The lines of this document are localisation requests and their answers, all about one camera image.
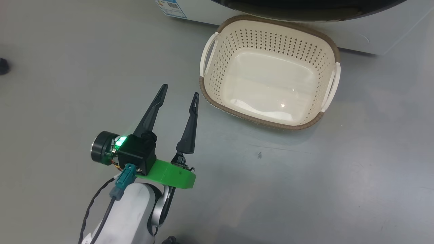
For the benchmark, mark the black round object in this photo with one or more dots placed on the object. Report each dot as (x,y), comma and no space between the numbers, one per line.
(3,66)

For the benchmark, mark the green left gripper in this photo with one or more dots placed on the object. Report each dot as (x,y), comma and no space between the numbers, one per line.
(169,174)

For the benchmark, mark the blue white energy label sticker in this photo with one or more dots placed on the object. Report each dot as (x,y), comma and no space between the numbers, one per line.
(173,7)

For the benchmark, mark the cream perforated laundry basket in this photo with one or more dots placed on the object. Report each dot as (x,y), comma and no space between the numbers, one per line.
(271,81)

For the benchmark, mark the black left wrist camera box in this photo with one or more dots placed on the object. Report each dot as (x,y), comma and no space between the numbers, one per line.
(135,152)

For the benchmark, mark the white washing machine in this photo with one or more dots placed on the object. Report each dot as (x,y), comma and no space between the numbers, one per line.
(373,30)

